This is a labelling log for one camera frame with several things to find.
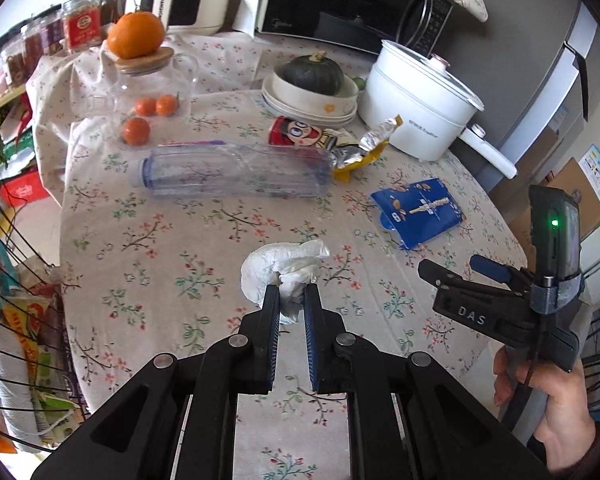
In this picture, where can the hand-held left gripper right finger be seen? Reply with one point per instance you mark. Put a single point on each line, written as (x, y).
(312, 340)

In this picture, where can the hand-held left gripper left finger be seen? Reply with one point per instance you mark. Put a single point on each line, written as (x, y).
(272, 335)

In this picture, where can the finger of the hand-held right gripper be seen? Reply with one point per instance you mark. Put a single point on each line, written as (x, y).
(492, 270)
(440, 275)

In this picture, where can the white tissue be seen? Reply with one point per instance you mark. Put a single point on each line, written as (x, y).
(280, 265)

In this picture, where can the person's right hand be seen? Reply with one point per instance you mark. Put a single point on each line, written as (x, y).
(565, 405)

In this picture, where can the blue snack packet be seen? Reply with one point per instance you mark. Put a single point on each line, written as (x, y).
(420, 212)

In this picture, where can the yellow foil snack wrapper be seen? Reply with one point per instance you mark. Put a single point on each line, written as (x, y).
(355, 155)

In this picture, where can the clear plastic bottle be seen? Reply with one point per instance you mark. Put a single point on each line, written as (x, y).
(230, 170)

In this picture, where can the white electric cooking pot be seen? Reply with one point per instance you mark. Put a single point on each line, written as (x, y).
(415, 100)

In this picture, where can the grey refrigerator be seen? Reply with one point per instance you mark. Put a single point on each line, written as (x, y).
(545, 100)

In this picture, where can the red cartoon drink can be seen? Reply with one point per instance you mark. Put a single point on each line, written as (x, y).
(295, 132)

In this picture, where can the small green fruit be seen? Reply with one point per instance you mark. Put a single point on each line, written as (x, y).
(359, 83)

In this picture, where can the stack of white bowls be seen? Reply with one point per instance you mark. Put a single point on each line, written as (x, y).
(275, 102)

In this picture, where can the dark green pumpkin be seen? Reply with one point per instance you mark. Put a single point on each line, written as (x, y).
(312, 72)

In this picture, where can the small orange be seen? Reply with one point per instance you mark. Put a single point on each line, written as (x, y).
(135, 131)
(167, 105)
(145, 106)

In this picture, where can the glass teapot with wooden lid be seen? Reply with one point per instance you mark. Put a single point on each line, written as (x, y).
(130, 85)

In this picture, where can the red paper box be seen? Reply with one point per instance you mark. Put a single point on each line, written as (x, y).
(25, 187)

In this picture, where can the large orange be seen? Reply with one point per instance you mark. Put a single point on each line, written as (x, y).
(135, 35)

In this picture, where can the red label glass jar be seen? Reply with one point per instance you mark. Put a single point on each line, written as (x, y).
(82, 25)

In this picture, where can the brown filled glass jar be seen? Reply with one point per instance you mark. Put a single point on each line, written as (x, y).
(32, 44)

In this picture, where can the blue wall poster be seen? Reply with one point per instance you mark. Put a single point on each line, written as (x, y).
(597, 175)

